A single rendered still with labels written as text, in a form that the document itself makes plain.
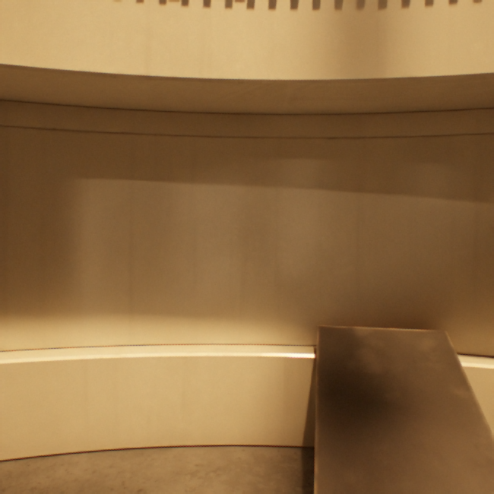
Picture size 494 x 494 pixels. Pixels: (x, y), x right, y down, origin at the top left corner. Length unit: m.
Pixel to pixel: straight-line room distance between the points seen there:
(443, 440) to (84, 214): 0.44
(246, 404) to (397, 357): 0.18
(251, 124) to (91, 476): 0.44
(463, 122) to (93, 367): 0.52
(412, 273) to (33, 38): 0.48
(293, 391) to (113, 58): 0.41
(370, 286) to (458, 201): 0.15
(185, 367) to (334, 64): 0.37
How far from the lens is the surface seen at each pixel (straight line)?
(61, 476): 0.49
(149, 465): 0.48
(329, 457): 0.35
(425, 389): 0.42
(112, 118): 0.51
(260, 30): 0.43
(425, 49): 0.44
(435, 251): 0.50
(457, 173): 0.51
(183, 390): 0.48
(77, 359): 0.48
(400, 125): 0.51
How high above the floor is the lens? 0.25
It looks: 2 degrees down
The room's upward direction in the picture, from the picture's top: 1 degrees clockwise
